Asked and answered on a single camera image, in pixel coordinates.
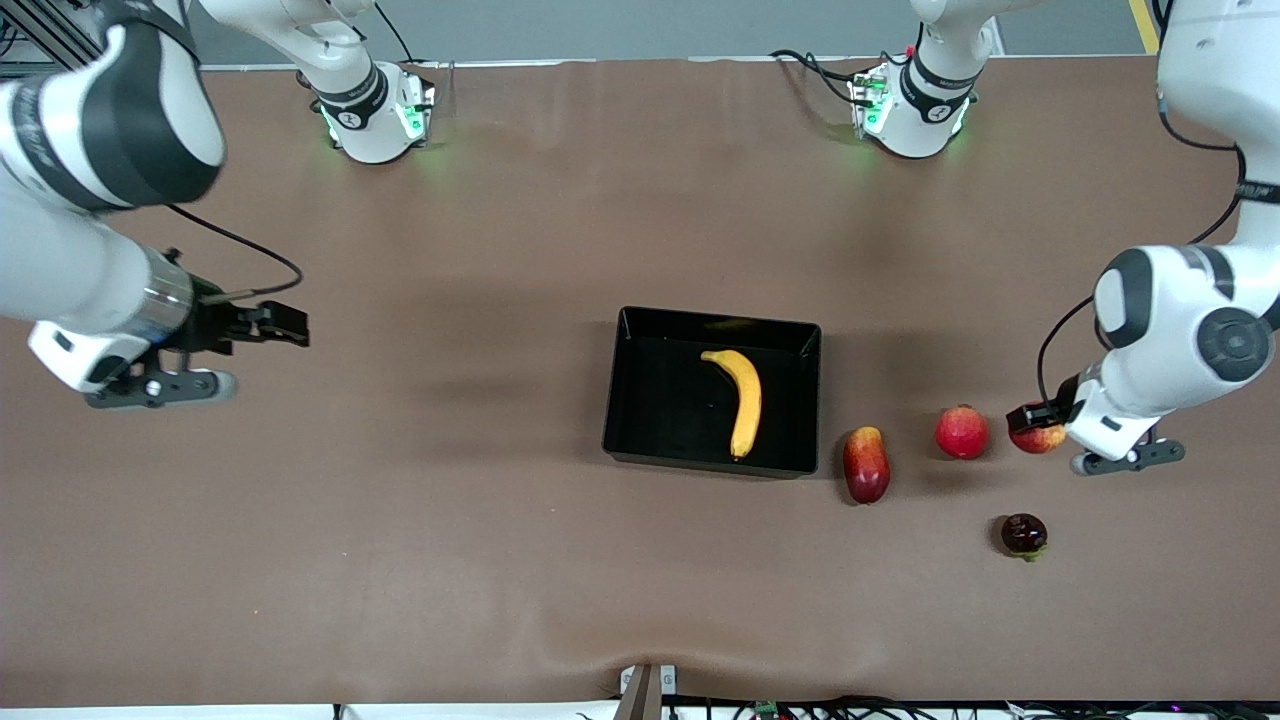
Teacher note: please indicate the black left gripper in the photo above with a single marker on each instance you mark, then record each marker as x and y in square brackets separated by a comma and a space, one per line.
[1064, 402]

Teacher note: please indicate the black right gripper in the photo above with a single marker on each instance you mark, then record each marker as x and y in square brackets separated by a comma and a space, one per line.
[214, 326]

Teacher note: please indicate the red yellow apple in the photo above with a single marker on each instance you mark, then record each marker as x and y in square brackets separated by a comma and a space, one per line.
[1040, 443]

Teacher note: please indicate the yellow banana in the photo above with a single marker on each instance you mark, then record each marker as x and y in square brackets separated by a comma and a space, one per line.
[745, 400]

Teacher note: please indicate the black plastic tray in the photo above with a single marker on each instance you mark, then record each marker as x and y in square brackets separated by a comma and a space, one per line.
[670, 400]

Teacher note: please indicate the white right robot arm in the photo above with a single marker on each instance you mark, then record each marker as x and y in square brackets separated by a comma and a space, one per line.
[60, 250]

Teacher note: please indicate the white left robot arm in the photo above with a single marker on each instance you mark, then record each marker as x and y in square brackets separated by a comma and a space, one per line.
[1160, 300]

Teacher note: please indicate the red round apple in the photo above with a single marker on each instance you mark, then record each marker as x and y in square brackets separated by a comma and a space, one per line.
[962, 432]

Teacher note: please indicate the dark purple mangosteen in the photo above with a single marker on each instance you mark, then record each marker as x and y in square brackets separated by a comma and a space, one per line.
[1024, 533]

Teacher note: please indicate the red yellow mango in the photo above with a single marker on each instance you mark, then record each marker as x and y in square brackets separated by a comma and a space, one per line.
[866, 465]

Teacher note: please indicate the brown table mat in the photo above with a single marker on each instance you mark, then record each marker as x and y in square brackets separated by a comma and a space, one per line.
[500, 550]

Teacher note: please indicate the small green circuit board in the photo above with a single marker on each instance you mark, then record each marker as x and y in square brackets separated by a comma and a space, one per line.
[767, 709]

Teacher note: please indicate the aluminium frame profile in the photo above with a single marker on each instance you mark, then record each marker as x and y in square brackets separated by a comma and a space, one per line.
[35, 25]

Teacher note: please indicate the metal table edge bracket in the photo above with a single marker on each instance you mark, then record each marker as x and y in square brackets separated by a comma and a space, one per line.
[647, 690]

